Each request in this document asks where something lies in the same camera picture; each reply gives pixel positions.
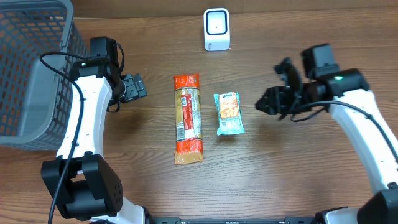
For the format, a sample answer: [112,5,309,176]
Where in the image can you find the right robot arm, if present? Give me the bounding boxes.
[255,58,397,223]

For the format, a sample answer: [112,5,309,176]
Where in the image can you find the orange spaghetti package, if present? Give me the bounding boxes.
[174,73,204,165]

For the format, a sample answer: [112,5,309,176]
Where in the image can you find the grey plastic basket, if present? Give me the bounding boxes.
[1,0,88,151]

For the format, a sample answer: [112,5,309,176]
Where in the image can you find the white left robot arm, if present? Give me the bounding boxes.
[40,53,152,224]

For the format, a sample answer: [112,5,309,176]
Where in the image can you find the white barcode scanner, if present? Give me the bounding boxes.
[203,7,231,52]

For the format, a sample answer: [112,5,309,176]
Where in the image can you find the teal tissue pack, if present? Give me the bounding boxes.
[213,92,245,136]

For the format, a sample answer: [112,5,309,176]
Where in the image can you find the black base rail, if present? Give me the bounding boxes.
[153,217,317,224]

